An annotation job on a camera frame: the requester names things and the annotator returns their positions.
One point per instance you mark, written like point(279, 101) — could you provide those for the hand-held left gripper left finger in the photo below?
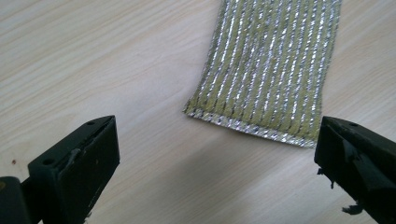
point(77, 168)

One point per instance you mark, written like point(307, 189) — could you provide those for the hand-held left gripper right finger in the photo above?
point(358, 161)

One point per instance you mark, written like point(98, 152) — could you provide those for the green silver striped scouring cloth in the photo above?
point(267, 68)

